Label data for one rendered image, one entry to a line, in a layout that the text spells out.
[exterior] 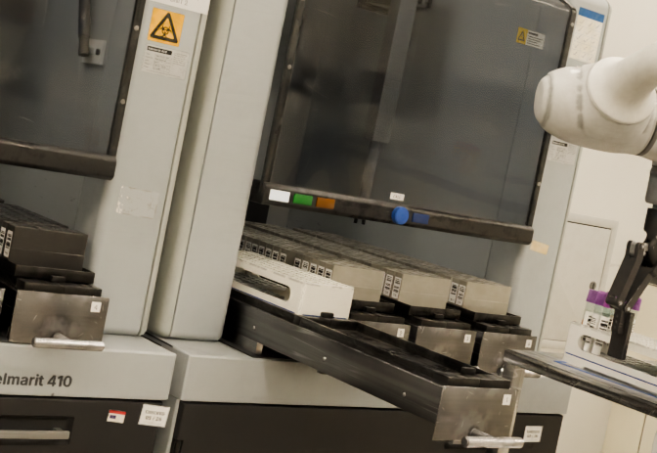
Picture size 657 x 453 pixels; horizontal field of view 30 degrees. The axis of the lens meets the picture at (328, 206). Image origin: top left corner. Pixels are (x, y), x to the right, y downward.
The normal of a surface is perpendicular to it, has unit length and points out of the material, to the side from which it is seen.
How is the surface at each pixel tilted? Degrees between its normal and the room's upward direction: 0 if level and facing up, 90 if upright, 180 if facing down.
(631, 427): 90
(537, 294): 90
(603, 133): 144
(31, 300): 90
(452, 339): 90
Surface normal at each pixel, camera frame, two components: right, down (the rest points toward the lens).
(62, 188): -0.79, -0.13
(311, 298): 0.58, 0.16
